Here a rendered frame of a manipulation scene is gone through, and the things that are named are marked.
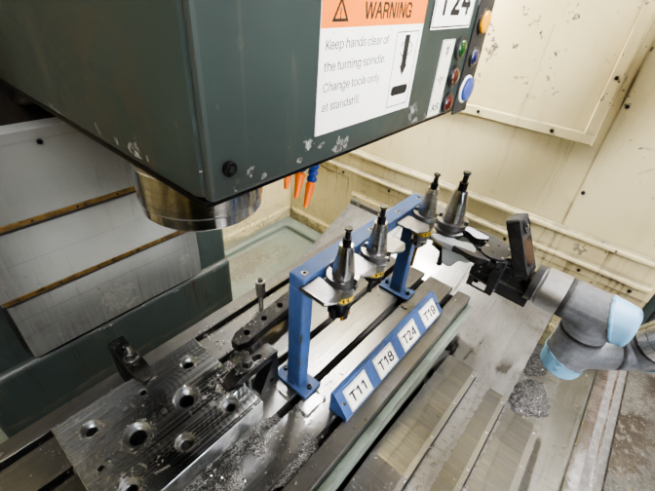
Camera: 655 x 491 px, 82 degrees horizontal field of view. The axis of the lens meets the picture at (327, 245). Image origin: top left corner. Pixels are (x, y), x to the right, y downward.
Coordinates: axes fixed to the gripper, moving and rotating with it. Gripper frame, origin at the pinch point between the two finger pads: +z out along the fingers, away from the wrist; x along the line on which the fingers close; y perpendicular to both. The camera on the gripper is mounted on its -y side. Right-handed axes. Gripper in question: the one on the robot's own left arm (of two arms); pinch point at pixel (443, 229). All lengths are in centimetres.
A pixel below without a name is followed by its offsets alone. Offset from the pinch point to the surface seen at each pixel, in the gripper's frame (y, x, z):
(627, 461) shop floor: 124, 92, -83
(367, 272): 5.5, -17.2, 6.2
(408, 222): 5.3, 5.0, 10.1
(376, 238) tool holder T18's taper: 0.7, -12.6, 8.3
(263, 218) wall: 61, 40, 100
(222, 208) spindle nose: -16.8, -45.2, 12.0
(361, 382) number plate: 32.6, -20.1, 0.7
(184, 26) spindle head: -38, -55, 0
